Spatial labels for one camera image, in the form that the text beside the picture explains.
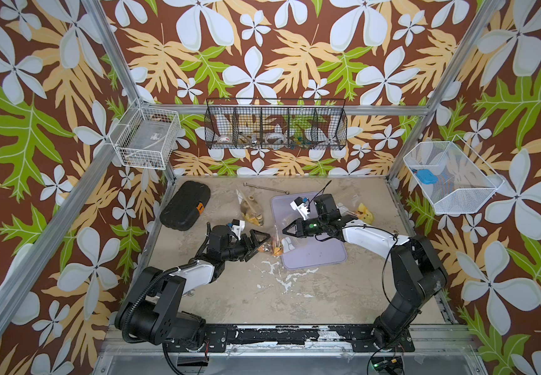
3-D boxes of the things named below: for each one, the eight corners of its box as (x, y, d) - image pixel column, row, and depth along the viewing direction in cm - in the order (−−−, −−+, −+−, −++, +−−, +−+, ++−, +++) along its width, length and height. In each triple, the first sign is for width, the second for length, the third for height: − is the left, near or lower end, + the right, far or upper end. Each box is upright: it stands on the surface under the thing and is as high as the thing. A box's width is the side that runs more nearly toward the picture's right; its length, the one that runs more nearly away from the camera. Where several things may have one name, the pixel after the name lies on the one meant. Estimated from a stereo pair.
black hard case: (163, 226, 104) (157, 218, 98) (188, 189, 118) (184, 179, 113) (190, 233, 101) (186, 225, 96) (212, 194, 116) (210, 185, 110)
